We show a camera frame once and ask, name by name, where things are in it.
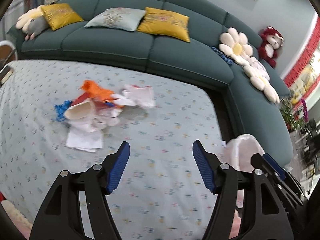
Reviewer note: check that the red plush bear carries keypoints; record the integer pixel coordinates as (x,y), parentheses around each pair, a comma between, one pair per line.
(271,46)

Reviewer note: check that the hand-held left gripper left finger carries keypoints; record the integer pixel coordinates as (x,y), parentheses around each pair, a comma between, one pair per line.
(118,167)

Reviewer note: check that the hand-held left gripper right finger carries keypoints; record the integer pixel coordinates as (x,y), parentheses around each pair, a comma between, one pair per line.
(203,167)

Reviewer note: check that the blue beaded cloth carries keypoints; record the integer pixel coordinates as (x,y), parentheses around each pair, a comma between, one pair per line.
(222,55)

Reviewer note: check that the white napkin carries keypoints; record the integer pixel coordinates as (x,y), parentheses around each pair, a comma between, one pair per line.
(83,137)

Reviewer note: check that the floral light blue tablecloth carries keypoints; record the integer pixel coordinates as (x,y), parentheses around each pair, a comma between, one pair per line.
(155,130)

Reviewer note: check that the red bordered wall poster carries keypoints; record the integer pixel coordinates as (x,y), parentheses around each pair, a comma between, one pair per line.
(305,65)

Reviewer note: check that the dark hardcover book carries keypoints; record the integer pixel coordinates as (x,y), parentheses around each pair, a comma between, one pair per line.
(5,75)

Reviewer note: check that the teal corner sofa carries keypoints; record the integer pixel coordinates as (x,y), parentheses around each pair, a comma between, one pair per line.
(125,42)

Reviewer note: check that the lavender ruffled cushion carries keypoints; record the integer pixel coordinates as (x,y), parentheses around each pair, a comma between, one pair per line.
(257,66)

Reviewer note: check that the pale pink garment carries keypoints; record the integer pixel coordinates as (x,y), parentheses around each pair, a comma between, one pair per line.
(243,150)

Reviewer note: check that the purple orchid plant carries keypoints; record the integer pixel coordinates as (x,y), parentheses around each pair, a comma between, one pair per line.
(304,110)

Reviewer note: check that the red paper cup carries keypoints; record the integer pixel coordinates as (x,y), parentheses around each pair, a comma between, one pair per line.
(78,110)

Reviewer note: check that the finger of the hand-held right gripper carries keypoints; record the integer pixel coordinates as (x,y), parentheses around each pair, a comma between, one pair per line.
(260,162)
(273,166)

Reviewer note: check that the orange snack wrapper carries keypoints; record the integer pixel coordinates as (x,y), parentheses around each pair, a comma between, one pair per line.
(97,91)

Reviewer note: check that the yellow embroidered pillow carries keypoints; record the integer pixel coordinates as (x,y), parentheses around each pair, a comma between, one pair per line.
(165,23)
(61,15)

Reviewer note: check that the green potted plant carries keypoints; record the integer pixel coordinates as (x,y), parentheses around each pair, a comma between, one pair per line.
(291,115)

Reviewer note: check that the white paper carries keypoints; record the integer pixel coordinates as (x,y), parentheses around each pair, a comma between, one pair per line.
(107,116)

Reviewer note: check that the grey plush toy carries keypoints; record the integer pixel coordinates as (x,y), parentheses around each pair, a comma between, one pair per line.
(36,27)

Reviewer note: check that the white pink garment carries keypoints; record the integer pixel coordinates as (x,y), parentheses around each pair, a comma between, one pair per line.
(140,96)

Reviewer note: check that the light blue embroidered pillow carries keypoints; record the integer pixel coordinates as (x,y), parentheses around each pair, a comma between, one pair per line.
(116,18)

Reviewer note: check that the blue plastic wrapper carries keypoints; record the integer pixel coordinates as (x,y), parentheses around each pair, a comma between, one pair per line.
(61,110)

